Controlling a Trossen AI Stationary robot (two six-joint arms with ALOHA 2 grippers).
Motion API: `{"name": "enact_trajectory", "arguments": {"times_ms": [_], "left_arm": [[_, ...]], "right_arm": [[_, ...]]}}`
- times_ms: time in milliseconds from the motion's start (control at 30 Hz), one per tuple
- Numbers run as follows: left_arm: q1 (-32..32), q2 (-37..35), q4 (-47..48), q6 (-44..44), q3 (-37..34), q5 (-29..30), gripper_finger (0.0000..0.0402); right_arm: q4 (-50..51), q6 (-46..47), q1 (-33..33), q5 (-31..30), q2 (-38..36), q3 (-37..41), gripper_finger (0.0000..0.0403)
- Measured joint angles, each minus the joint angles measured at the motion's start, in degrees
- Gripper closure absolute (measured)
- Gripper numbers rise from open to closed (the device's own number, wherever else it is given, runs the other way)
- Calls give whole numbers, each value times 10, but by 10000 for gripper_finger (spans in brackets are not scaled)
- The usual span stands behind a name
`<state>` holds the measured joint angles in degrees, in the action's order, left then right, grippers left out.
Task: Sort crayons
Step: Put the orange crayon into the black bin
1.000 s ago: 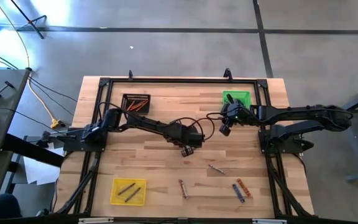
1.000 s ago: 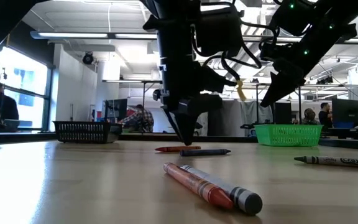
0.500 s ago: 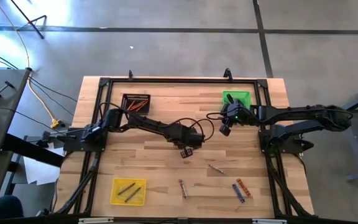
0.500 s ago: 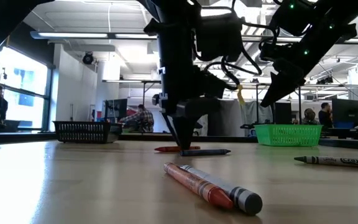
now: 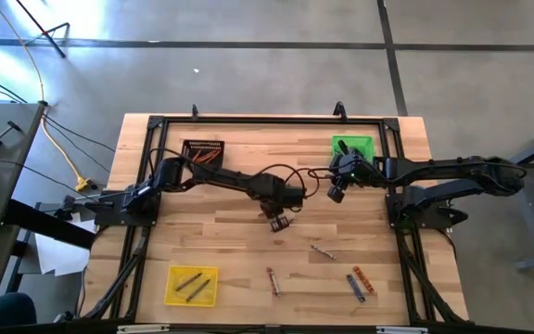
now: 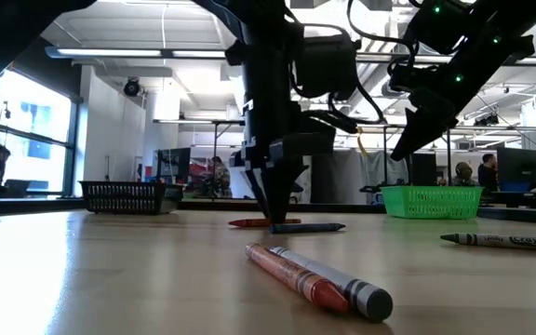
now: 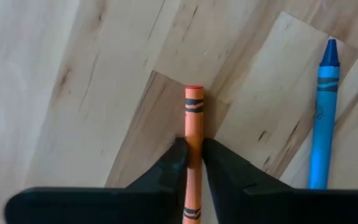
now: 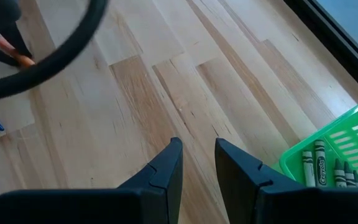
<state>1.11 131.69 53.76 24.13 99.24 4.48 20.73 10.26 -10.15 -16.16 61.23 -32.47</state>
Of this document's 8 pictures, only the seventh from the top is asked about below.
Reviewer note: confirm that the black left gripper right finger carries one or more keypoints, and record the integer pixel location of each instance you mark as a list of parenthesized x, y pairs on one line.
[(259, 205)]

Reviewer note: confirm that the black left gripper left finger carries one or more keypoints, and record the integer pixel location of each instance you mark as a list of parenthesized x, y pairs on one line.
[(141, 205)]

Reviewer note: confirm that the blue crayon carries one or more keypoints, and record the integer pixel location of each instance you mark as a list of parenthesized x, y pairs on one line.
[(323, 130)]

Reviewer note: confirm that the orange crayon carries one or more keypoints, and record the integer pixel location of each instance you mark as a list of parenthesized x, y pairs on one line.
[(194, 121)]

